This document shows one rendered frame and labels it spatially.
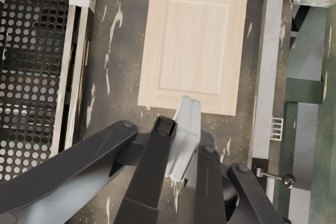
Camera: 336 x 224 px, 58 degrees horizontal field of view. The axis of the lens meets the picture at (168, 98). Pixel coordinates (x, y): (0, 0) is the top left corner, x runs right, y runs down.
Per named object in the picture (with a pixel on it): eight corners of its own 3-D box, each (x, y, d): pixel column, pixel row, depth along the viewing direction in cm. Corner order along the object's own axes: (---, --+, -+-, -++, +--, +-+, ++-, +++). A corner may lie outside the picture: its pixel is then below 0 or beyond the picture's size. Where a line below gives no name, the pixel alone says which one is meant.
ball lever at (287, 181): (261, 165, 94) (299, 175, 83) (260, 177, 94) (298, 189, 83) (253, 164, 92) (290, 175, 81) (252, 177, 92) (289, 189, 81)
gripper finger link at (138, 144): (157, 180, 15) (102, 159, 15) (168, 139, 20) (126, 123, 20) (167, 156, 15) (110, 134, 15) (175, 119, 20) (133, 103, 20)
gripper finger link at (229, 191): (194, 165, 15) (251, 187, 15) (196, 127, 20) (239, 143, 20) (183, 190, 15) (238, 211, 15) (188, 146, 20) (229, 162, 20)
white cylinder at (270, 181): (270, 202, 97) (272, 177, 97) (273, 205, 94) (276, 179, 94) (261, 201, 97) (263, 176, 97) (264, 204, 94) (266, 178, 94)
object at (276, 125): (279, 118, 98) (283, 118, 95) (277, 139, 98) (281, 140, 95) (267, 116, 98) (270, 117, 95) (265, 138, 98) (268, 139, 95)
